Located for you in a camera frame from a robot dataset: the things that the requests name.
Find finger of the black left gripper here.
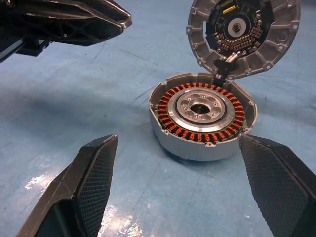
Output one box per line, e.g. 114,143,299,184
0,0,133,47

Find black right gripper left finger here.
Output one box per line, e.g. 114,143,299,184
18,134,119,237

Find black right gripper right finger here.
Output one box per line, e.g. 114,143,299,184
238,134,316,237

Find grey round motor housing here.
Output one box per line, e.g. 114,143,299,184
149,73,258,162

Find grey round hinged motor lid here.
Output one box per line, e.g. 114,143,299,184
184,0,302,81

